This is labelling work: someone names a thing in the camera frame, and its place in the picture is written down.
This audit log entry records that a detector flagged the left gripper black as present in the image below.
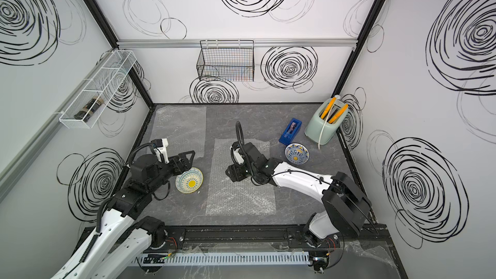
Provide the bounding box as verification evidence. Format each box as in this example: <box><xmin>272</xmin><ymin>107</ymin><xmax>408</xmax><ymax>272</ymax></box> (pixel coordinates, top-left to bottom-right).
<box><xmin>149</xmin><ymin>149</ymin><xmax>195</xmax><ymax>195</ymax></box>

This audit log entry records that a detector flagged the yellow pale blue bowl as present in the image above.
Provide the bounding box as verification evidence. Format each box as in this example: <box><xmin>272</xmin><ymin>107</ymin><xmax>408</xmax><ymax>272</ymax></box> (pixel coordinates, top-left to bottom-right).
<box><xmin>175</xmin><ymin>167</ymin><xmax>204</xmax><ymax>194</ymax></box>

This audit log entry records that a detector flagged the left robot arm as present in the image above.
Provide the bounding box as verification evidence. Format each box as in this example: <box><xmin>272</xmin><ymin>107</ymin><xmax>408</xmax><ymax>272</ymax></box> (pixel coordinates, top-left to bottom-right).
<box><xmin>54</xmin><ymin>138</ymin><xmax>196</xmax><ymax>278</ymax></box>

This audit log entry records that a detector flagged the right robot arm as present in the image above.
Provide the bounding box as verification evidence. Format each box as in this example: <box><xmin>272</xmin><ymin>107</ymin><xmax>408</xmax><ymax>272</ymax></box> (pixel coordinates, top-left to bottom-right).
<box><xmin>226</xmin><ymin>142</ymin><xmax>371</xmax><ymax>247</ymax></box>

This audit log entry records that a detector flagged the blue yellow patterned bowl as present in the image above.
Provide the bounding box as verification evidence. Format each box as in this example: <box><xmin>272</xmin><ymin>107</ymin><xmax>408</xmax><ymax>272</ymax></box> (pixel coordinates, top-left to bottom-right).
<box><xmin>285</xmin><ymin>143</ymin><xmax>309</xmax><ymax>165</ymax></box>

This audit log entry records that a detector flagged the blue tape dispenser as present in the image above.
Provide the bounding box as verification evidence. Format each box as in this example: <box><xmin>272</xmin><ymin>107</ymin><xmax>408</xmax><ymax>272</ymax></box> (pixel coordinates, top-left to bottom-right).
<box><xmin>279</xmin><ymin>118</ymin><xmax>302</xmax><ymax>146</ymax></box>

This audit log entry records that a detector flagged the mint green toaster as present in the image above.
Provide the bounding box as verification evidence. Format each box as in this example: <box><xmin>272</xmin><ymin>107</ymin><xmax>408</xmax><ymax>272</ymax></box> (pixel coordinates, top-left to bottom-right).
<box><xmin>305</xmin><ymin>95</ymin><xmax>350</xmax><ymax>148</ymax></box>

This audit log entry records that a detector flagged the dark bottle in shelf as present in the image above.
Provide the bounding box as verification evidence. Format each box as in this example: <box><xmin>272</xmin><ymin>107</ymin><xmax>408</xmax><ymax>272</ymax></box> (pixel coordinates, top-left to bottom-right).
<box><xmin>74</xmin><ymin>97</ymin><xmax>103</xmax><ymax>122</ymax></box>

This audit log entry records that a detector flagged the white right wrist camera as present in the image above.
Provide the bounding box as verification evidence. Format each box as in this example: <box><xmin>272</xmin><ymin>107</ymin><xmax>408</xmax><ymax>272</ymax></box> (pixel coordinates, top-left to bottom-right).
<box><xmin>230</xmin><ymin>142</ymin><xmax>244</xmax><ymax>166</ymax></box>

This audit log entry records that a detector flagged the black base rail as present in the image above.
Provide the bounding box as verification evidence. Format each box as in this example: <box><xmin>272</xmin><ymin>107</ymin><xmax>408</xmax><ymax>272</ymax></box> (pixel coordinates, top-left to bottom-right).
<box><xmin>77</xmin><ymin>222</ymin><xmax>392</xmax><ymax>251</ymax></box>

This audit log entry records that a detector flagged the white slotted cable duct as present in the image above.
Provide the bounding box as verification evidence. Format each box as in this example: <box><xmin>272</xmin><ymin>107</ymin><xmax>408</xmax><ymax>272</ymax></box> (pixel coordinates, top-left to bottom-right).
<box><xmin>129</xmin><ymin>251</ymin><xmax>311</xmax><ymax>267</ymax></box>

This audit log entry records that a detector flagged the white toaster power cable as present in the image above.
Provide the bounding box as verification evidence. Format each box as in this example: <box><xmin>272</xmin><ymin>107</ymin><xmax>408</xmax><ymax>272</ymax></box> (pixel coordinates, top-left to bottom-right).
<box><xmin>317</xmin><ymin>94</ymin><xmax>342</xmax><ymax>151</ymax></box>

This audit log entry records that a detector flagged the black wire wall basket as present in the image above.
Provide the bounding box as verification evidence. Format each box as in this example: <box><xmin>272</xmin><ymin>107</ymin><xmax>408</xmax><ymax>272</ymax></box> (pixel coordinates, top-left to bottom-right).
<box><xmin>196</xmin><ymin>46</ymin><xmax>255</xmax><ymax>81</ymax></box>

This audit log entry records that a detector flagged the white wire wall shelf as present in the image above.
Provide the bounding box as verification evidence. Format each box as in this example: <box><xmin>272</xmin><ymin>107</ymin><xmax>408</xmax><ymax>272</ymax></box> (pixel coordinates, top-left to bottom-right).
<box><xmin>59</xmin><ymin>50</ymin><xmax>137</xmax><ymax>129</ymax></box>

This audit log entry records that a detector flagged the horizontal aluminium wall rail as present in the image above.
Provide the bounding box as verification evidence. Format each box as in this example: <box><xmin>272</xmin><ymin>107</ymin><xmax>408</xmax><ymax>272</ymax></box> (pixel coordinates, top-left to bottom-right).
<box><xmin>117</xmin><ymin>37</ymin><xmax>358</xmax><ymax>49</ymax></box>

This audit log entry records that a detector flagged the left wall aluminium rail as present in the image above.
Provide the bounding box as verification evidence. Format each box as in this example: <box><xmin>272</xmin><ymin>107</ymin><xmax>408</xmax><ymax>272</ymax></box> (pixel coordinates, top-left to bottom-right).
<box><xmin>1</xmin><ymin>48</ymin><xmax>117</xmax><ymax>202</ymax></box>

